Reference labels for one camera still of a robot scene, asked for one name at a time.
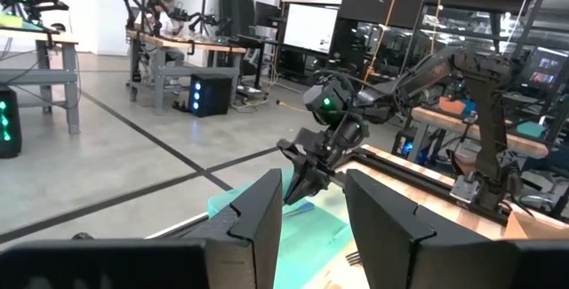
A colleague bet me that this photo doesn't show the computer tower blue lights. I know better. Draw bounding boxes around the computer tower blue lights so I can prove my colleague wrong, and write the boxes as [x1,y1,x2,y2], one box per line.
[188,73,233,118]

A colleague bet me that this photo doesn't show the orange plastic bin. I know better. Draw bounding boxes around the orange plastic bin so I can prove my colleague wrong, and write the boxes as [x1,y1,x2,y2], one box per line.
[437,96,467,116]

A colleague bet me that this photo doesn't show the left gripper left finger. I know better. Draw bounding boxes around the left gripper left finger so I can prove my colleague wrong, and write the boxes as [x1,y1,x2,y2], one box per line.
[0,168,284,289]

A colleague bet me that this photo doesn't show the computer tower green lights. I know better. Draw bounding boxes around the computer tower green lights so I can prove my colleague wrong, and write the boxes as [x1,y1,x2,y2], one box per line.
[0,84,23,160]

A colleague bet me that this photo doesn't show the person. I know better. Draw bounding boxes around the person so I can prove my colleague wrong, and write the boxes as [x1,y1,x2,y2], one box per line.
[145,0,186,66]

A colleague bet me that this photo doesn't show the wooden top workbench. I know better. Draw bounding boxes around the wooden top workbench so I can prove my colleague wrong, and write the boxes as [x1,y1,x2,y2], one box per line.
[125,28,248,116]

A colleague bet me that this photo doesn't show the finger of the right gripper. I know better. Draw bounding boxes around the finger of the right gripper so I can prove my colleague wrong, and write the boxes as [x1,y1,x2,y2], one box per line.
[284,159,315,205]
[306,168,333,197]

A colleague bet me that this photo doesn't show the orange hanging cable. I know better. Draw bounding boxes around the orange hanging cable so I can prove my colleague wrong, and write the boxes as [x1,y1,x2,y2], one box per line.
[428,0,449,55]
[363,0,406,84]

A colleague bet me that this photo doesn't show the lit monitor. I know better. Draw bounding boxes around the lit monitor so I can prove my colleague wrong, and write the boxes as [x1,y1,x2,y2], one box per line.
[528,46,569,90]

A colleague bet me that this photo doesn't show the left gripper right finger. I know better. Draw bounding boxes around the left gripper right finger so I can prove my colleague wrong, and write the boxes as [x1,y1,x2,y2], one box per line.
[345,168,569,289]

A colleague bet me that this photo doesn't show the teal plastic bin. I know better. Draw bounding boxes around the teal plastic bin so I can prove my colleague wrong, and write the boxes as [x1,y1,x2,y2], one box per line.
[206,167,357,289]
[515,121,547,140]

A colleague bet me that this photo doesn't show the iridescent blue fork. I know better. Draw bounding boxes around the iridescent blue fork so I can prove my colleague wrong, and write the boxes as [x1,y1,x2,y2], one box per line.
[284,201,317,217]

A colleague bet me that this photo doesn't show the grey workbench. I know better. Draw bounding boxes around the grey workbench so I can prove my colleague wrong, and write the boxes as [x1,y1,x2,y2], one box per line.
[0,25,82,135]

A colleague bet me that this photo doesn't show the white screen monitor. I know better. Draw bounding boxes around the white screen monitor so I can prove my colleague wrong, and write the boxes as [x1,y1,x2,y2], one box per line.
[282,2,340,55]

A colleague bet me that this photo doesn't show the black monitor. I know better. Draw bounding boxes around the black monitor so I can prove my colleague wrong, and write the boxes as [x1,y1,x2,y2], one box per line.
[216,0,282,37]

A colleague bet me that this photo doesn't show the wooden table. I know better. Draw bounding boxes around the wooden table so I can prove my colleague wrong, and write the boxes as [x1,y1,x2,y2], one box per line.
[411,105,551,161]

